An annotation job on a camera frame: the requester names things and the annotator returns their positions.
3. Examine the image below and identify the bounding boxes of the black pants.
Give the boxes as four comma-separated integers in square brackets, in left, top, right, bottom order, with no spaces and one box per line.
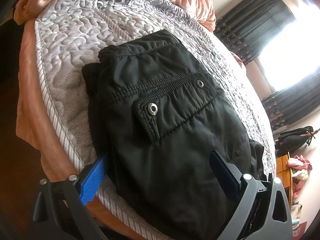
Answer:
[82,30,264,239]

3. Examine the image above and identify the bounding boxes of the black bag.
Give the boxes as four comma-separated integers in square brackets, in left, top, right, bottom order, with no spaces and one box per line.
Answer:
[275,126,315,157]

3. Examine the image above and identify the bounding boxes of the dark window curtain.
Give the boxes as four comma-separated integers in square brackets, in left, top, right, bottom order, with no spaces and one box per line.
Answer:
[214,0,319,131]

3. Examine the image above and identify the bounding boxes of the pink cloth on shelf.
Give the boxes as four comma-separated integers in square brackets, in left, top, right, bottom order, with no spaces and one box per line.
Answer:
[287,155,312,199]

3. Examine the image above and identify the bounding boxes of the grey quilted bed cover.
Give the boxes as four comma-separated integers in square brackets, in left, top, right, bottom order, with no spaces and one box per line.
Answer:
[35,0,274,239]

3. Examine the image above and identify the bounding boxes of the orange wooden shelf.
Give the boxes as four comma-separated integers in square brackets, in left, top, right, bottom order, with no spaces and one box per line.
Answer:
[276,153,293,207]

